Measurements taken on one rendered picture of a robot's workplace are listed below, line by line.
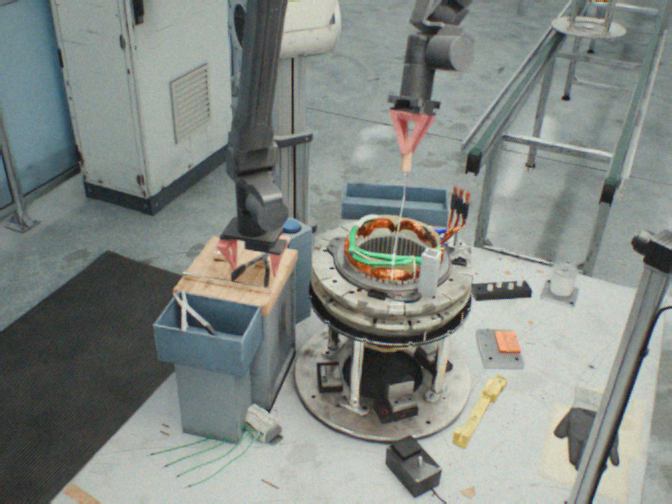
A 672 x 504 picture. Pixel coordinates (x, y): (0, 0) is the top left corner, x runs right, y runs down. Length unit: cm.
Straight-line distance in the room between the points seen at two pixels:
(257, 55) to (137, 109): 244
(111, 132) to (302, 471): 253
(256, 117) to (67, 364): 189
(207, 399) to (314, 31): 81
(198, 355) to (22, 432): 145
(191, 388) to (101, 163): 251
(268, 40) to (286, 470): 80
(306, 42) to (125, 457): 94
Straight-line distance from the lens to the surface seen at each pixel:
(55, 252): 360
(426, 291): 134
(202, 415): 147
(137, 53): 344
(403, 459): 141
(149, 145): 361
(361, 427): 150
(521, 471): 151
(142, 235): 363
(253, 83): 116
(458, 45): 125
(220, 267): 146
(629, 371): 116
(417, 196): 178
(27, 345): 306
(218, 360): 133
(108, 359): 291
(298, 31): 162
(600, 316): 194
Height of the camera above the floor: 190
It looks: 34 degrees down
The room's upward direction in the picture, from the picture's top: 2 degrees clockwise
